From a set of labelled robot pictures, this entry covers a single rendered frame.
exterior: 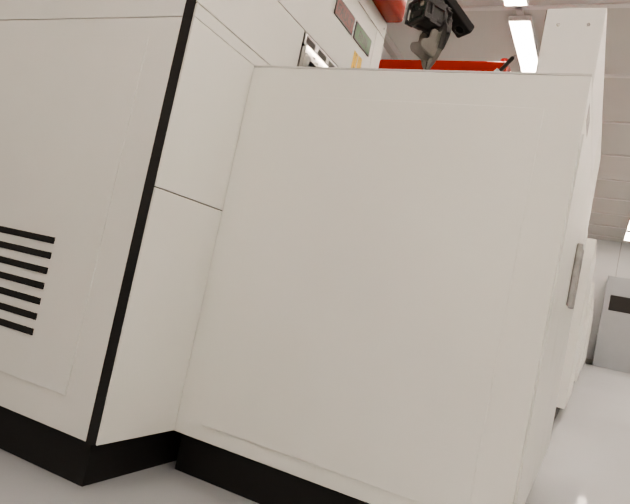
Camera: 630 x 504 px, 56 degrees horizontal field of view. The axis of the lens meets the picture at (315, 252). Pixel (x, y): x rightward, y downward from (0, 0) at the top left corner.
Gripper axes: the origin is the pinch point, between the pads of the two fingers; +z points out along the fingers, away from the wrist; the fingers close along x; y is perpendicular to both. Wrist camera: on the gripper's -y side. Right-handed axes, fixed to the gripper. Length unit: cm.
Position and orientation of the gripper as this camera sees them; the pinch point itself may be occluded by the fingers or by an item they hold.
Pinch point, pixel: (429, 66)
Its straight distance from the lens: 149.1
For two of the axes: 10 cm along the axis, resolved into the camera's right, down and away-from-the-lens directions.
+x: 5.2, 0.6, -8.5
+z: -2.0, 9.8, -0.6
